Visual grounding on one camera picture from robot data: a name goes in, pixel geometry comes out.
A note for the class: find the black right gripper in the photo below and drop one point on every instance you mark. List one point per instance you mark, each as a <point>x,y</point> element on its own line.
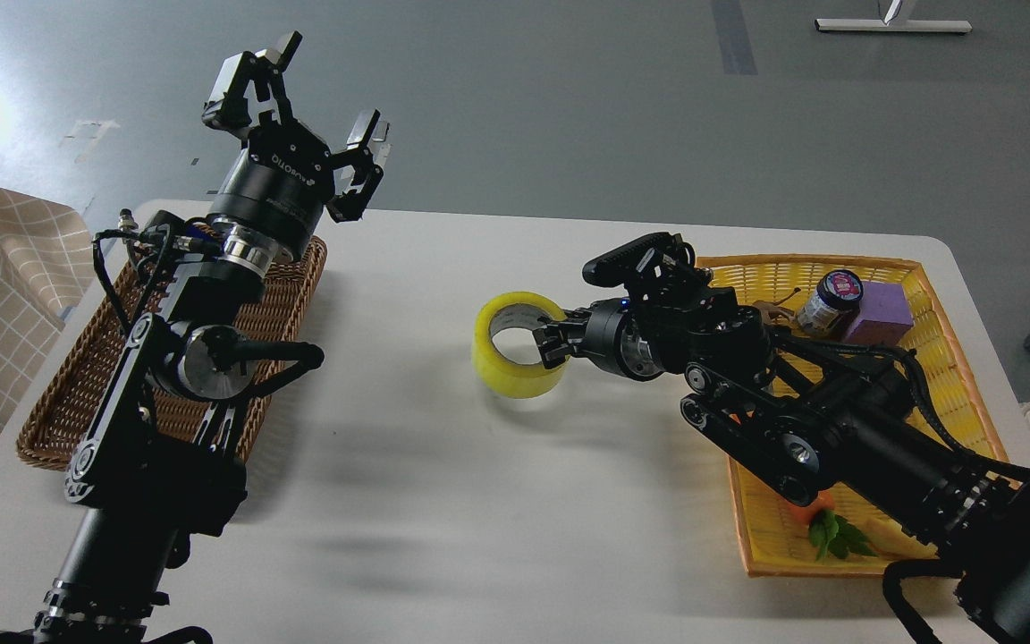
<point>604,333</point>

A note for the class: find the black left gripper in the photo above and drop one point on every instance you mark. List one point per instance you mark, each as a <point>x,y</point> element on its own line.
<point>281,180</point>

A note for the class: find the yellow tape roll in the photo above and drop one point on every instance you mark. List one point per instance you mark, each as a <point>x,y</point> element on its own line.
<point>503,354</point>

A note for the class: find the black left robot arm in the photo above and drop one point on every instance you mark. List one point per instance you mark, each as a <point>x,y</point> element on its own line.
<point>159,461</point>

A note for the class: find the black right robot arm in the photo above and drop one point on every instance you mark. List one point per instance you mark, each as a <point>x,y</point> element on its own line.
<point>805,415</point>

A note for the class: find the brown toy snail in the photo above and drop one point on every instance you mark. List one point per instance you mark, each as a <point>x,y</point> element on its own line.
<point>776,313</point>

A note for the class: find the small dark jar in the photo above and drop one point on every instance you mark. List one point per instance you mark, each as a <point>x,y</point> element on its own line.
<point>837,296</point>

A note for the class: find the yellow plastic basket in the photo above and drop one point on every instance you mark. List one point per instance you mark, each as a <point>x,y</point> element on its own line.
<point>770,542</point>

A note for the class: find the purple foam block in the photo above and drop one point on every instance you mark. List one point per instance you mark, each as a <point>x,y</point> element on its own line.
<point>883,316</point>

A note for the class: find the orange toy carrot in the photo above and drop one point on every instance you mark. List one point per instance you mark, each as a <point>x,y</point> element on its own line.
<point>829,533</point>

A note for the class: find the brown wicker basket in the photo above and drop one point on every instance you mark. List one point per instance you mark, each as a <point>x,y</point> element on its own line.
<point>64,411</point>

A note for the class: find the white stand base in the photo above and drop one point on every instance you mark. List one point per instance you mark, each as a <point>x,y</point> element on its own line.
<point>894,17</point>

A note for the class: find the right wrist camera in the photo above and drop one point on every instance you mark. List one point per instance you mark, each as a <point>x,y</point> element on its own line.
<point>632,261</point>

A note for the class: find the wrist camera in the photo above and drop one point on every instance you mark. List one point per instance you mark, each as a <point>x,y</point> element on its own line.
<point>632,261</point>
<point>193,236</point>

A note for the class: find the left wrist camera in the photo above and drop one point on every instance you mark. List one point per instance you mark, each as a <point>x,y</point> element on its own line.
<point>193,236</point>

